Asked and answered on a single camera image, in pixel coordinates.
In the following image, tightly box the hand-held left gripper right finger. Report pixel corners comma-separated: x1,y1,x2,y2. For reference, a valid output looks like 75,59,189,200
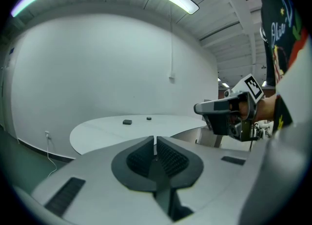
156,135,252,223

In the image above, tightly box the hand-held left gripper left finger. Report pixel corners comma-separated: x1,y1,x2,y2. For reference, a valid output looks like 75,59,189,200
31,135,171,225

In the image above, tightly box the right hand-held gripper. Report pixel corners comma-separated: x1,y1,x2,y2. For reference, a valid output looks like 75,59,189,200
194,74,265,142

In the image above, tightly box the person's right forearm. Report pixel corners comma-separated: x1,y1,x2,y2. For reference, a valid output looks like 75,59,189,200
256,95,277,123

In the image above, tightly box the person's right hand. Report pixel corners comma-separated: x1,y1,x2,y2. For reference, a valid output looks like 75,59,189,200
230,102,249,123

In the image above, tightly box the white round table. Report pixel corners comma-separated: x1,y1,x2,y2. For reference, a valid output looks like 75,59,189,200
69,114,208,156

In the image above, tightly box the black printed t-shirt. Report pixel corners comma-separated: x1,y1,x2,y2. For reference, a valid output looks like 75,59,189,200
255,0,310,134

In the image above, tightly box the white power cable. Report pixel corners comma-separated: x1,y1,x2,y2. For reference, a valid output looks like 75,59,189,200
46,136,58,179

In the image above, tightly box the white wall conduit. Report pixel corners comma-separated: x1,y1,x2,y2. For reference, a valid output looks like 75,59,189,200
170,5,174,75

